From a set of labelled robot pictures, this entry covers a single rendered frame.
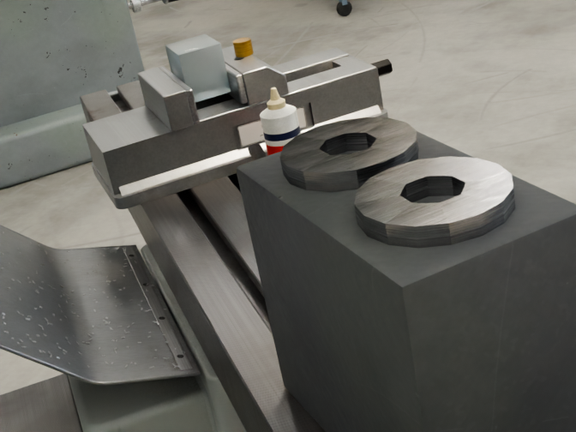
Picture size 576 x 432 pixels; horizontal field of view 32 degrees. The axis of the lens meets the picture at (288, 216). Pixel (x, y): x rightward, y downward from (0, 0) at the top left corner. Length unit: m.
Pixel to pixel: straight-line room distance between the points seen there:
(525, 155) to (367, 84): 2.15
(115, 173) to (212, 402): 0.31
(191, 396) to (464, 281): 0.51
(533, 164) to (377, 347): 2.73
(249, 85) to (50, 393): 0.43
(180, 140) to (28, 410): 0.36
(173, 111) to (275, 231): 0.51
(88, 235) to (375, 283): 2.87
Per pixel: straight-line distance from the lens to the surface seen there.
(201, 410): 1.00
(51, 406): 1.22
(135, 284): 1.13
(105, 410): 1.01
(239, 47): 1.21
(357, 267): 0.55
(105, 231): 3.37
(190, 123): 1.15
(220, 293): 0.92
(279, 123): 1.08
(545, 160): 3.29
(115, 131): 1.19
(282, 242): 0.65
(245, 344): 0.84
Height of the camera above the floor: 1.34
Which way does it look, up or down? 25 degrees down
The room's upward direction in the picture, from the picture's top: 11 degrees counter-clockwise
